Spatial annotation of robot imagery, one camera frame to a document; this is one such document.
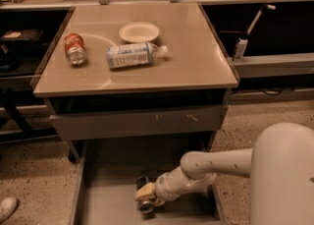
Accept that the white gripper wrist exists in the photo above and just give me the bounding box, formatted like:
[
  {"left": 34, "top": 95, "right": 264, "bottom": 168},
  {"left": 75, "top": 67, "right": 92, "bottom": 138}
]
[{"left": 135, "top": 167, "right": 195, "bottom": 206}]

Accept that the silver blue redbull can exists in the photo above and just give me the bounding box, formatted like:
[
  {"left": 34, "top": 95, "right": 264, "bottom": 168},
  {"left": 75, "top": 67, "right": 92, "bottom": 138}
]
[{"left": 136, "top": 176, "right": 154, "bottom": 214}]

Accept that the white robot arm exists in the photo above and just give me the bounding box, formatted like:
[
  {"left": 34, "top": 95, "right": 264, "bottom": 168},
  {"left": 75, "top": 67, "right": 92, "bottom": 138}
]
[{"left": 135, "top": 123, "right": 314, "bottom": 225}]

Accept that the open grey middle drawer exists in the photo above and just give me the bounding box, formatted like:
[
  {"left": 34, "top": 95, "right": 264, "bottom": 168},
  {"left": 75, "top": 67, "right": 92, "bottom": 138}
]
[{"left": 70, "top": 137, "right": 228, "bottom": 225}]

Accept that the closed grey top drawer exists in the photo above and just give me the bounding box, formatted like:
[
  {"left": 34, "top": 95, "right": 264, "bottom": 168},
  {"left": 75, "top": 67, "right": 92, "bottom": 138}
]
[{"left": 50, "top": 105, "right": 227, "bottom": 141}]

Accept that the grey drawer cabinet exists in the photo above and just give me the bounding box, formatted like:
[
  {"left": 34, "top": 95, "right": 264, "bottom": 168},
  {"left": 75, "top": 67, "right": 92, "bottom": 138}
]
[{"left": 29, "top": 2, "right": 240, "bottom": 225}]

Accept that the red coca-cola can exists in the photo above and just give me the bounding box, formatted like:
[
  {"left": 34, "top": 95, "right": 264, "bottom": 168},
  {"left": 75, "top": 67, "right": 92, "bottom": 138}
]
[{"left": 64, "top": 33, "right": 86, "bottom": 66}]

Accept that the plastic bottle with blue label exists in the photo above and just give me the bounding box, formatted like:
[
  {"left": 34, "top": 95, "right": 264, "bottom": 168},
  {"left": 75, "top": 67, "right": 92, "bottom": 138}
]
[{"left": 106, "top": 42, "right": 169, "bottom": 69}]

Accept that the white sneaker shoe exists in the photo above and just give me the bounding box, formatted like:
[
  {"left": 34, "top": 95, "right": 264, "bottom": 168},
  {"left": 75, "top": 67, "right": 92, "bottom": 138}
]
[{"left": 0, "top": 197, "right": 19, "bottom": 223}]

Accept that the white paper bowl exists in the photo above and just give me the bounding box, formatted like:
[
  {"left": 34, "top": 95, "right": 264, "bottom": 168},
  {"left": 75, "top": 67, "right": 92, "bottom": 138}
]
[{"left": 119, "top": 22, "right": 160, "bottom": 43}]

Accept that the white rod tool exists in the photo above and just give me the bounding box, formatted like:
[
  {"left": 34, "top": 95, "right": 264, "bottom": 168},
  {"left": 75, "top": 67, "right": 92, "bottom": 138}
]
[{"left": 246, "top": 4, "right": 276, "bottom": 36}]

